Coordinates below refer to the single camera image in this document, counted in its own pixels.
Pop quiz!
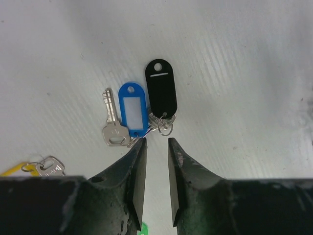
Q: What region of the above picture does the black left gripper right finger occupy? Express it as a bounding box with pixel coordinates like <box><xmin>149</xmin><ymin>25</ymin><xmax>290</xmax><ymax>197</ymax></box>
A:
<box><xmin>168</xmin><ymin>138</ymin><xmax>313</xmax><ymax>235</ymax></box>

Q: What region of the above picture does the key with yellow tag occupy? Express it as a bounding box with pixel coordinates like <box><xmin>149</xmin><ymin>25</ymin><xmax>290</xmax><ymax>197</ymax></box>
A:
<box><xmin>0</xmin><ymin>156</ymin><xmax>66</xmax><ymax>177</ymax></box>

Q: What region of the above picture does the key with black tag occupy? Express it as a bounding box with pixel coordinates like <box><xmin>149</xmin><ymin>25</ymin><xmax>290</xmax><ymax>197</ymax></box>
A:
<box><xmin>145</xmin><ymin>59</ymin><xmax>178</xmax><ymax>136</ymax></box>

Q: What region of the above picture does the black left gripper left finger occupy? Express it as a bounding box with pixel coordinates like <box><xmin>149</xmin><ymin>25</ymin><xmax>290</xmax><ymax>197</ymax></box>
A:
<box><xmin>0</xmin><ymin>138</ymin><xmax>147</xmax><ymax>235</ymax></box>

